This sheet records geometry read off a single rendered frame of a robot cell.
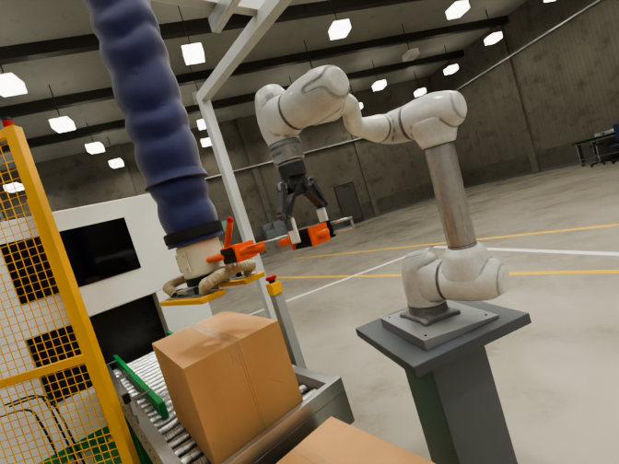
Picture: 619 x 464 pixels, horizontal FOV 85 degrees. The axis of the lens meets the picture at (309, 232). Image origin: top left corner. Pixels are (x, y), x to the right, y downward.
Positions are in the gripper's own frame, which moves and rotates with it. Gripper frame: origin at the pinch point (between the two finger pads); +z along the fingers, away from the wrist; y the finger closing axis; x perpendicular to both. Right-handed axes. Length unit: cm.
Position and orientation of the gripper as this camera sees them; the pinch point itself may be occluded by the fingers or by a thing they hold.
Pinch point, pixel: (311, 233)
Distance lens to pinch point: 95.2
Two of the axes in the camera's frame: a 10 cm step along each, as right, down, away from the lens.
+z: 2.9, 9.5, 0.6
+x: 7.1, -1.8, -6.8
